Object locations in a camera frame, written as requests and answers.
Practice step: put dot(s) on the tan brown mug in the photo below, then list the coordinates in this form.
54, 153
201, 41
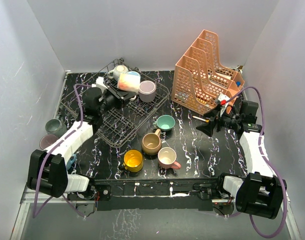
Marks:
151, 143

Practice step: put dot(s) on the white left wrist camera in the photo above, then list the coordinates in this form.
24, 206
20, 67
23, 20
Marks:
99, 83

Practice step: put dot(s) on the teal green cup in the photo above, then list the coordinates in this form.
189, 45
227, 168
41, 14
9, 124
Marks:
164, 122

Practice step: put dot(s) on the blue mug cream inside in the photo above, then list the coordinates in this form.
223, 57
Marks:
70, 162

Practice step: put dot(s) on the lilac ceramic mug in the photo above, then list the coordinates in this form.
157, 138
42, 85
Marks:
147, 91

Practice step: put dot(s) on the grey wire dish rack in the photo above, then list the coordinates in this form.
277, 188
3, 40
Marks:
119, 125

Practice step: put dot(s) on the mauve pink mug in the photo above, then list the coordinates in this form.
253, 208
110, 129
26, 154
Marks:
47, 141

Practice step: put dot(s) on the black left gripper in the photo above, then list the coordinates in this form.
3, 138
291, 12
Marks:
121, 95

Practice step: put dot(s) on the cream pink speckled mug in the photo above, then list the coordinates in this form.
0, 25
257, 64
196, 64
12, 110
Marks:
129, 82

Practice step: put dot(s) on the grey green mug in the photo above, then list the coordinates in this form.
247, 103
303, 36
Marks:
56, 127

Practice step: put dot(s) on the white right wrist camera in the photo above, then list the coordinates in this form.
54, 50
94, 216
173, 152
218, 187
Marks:
222, 101

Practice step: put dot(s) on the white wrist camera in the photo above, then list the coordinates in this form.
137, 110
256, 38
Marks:
222, 101
99, 83

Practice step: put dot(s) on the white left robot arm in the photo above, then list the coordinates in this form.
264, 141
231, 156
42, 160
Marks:
48, 172

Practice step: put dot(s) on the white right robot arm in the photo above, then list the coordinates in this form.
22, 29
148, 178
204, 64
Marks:
260, 192

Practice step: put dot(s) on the white speckled ceramic mug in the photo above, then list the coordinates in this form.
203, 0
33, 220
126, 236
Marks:
117, 71

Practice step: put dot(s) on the pink mug white inside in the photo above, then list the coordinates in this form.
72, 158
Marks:
167, 159

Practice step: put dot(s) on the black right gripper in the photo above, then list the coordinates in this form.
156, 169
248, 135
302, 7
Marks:
208, 127

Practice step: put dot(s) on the yellow mug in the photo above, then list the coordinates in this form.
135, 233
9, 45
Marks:
133, 161

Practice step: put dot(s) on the peach plastic file organizer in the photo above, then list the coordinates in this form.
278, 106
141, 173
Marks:
199, 77

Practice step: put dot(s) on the white yellow marker pen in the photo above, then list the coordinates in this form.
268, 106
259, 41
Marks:
201, 119

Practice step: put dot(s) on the light blue textured mug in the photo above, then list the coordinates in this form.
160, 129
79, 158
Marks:
133, 73

